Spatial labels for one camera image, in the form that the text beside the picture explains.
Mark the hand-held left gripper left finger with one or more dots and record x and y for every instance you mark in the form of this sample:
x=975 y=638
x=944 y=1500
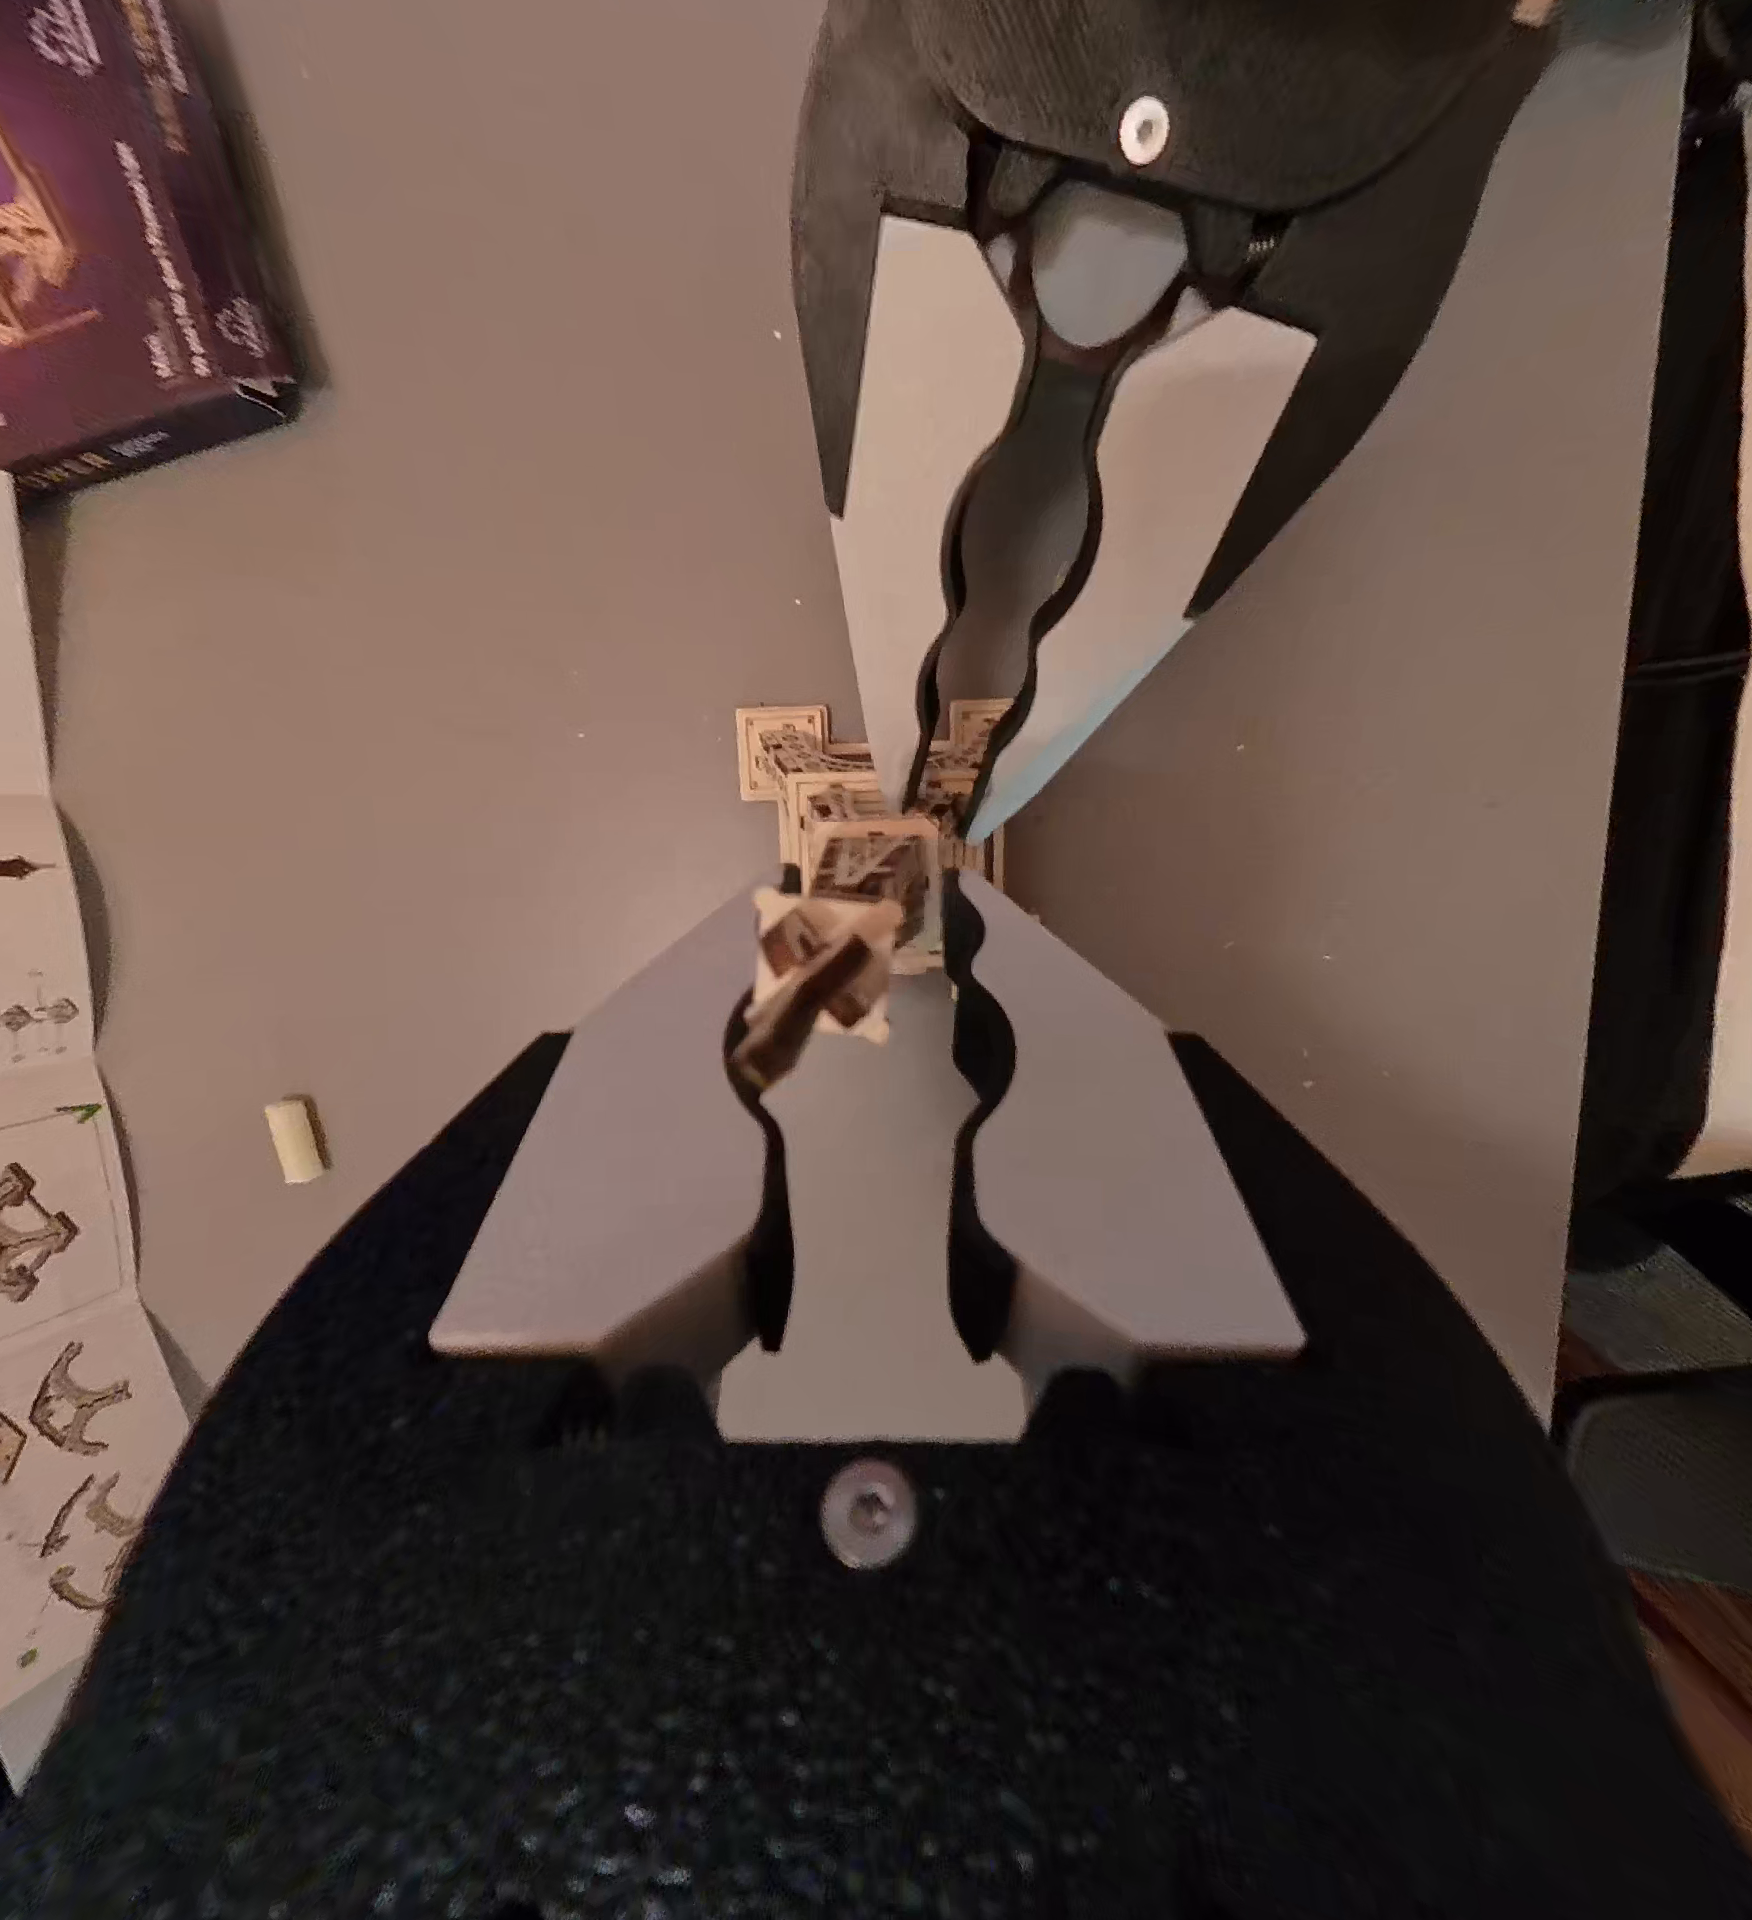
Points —
x=607 y=1201

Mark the purple puzzle box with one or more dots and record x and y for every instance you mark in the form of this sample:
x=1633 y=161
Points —
x=141 y=225

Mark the grey desk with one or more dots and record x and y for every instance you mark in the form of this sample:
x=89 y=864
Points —
x=516 y=601

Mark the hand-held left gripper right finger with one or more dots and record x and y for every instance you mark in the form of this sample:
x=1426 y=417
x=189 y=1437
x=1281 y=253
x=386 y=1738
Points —
x=1146 y=1201

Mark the black office chair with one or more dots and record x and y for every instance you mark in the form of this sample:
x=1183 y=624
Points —
x=1717 y=1471

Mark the wooden tower model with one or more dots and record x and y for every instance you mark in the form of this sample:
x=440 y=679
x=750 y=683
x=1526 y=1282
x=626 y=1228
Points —
x=854 y=871

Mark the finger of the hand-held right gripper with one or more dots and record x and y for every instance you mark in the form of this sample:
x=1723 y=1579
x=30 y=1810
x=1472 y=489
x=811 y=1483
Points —
x=906 y=420
x=1190 y=450

